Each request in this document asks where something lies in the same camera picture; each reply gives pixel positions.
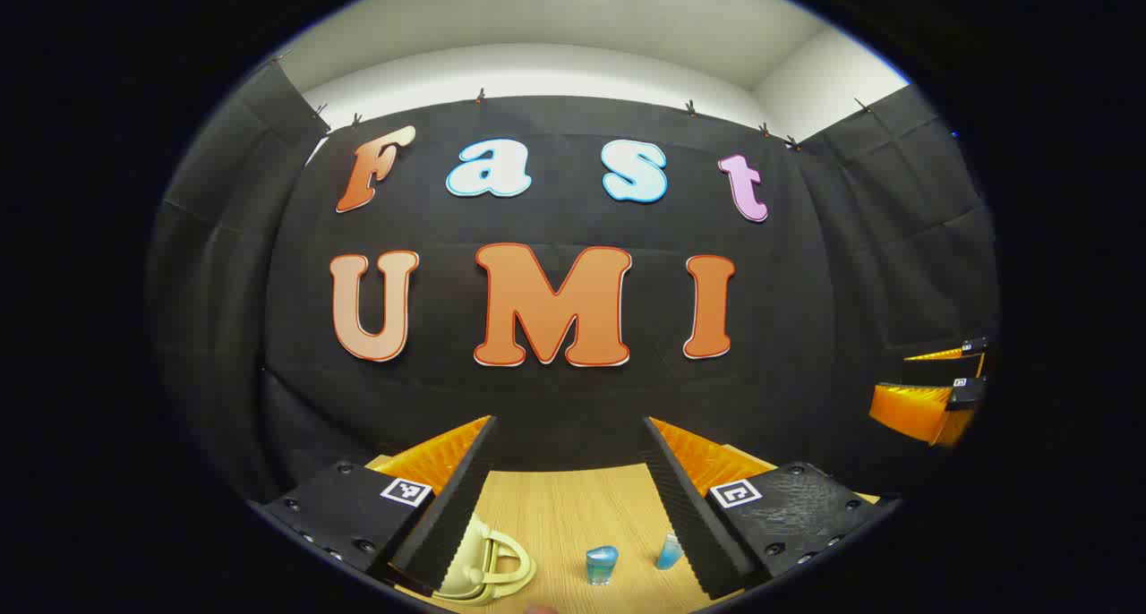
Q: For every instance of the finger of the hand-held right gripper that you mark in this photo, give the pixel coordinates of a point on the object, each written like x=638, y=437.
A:
x=922, y=410
x=940, y=355

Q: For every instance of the black backdrop cloth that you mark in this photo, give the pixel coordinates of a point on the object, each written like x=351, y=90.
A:
x=555, y=399

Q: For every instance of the blue clear bottle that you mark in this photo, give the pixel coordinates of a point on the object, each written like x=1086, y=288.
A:
x=602, y=565

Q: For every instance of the cream yellow suitcase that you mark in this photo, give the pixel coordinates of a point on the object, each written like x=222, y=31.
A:
x=501, y=571

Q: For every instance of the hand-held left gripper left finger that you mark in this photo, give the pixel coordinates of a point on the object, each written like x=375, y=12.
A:
x=457, y=507

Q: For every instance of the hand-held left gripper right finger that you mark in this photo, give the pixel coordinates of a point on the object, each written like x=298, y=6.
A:
x=685, y=507

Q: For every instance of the blue white tube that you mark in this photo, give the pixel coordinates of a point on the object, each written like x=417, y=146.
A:
x=669, y=553

